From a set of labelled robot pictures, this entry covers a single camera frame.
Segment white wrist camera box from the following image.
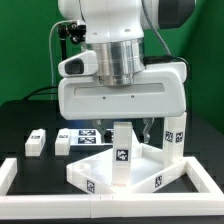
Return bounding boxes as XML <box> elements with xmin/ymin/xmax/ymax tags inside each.
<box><xmin>58</xmin><ymin>50</ymin><xmax>98</xmax><ymax>77</ymax></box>

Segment white desk tabletop tray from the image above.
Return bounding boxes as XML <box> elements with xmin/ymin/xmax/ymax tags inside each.
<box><xmin>66</xmin><ymin>143</ymin><xmax>186</xmax><ymax>194</ymax></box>

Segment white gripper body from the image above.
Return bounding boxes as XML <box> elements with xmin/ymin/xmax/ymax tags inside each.
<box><xmin>58</xmin><ymin>62</ymin><xmax>187</xmax><ymax>120</ymax></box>

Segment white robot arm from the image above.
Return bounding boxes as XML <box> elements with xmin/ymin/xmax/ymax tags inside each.
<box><xmin>58</xmin><ymin>0</ymin><xmax>196</xmax><ymax>140</ymax></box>

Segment fiducial marker base plate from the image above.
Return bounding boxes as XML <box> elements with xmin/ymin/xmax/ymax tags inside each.
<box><xmin>71</xmin><ymin>129</ymin><xmax>113</xmax><ymax>146</ymax></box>

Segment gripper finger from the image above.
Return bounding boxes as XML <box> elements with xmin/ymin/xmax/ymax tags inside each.
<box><xmin>97</xmin><ymin>120</ymin><xmax>112</xmax><ymax>142</ymax></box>
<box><xmin>142</xmin><ymin>118</ymin><xmax>154</xmax><ymax>143</ymax></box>

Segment black cables on table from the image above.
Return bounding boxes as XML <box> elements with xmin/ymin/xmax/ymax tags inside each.
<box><xmin>21</xmin><ymin>84</ymin><xmax>61</xmax><ymax>102</ymax></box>

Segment white camera cable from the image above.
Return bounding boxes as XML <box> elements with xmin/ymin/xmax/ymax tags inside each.
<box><xmin>48</xmin><ymin>19</ymin><xmax>78</xmax><ymax>100</ymax></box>

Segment white U-shaped obstacle frame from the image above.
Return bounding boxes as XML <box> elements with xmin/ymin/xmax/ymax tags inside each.
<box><xmin>0</xmin><ymin>158</ymin><xmax>224</xmax><ymax>220</ymax></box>

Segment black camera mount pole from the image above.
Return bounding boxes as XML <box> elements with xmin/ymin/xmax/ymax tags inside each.
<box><xmin>57</xmin><ymin>21</ymin><xmax>86</xmax><ymax>60</ymax></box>

